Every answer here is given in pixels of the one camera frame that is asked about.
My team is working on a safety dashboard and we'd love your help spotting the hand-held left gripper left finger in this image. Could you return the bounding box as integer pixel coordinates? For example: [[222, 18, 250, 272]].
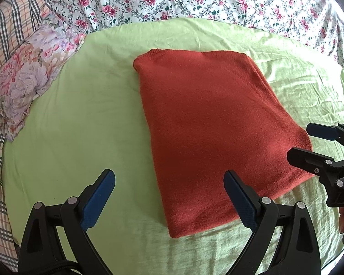
[[17, 169, 124, 275]]

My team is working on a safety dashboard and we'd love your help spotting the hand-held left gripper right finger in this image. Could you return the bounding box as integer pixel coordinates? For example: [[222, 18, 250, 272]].
[[223, 170, 322, 275]]

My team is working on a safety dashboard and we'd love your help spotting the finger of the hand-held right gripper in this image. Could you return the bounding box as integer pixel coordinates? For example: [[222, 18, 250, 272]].
[[307, 123, 344, 151], [287, 147, 344, 191]]

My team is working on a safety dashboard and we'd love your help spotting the orange knit sweater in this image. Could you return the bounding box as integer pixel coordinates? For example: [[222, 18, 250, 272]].
[[133, 49, 316, 238]]

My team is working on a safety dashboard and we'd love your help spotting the light green bed sheet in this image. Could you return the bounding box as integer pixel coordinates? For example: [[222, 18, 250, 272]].
[[1, 17, 344, 275]]

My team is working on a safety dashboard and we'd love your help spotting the pastel floral pillow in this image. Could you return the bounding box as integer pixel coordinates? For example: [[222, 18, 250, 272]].
[[0, 14, 86, 142]]

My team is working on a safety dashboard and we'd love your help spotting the white red-flowered duvet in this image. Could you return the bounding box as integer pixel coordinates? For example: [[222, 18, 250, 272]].
[[47, 0, 344, 72]]

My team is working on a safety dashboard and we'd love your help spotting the plaid bed sheet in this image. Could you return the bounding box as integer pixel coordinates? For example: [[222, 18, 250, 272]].
[[0, 0, 56, 258]]

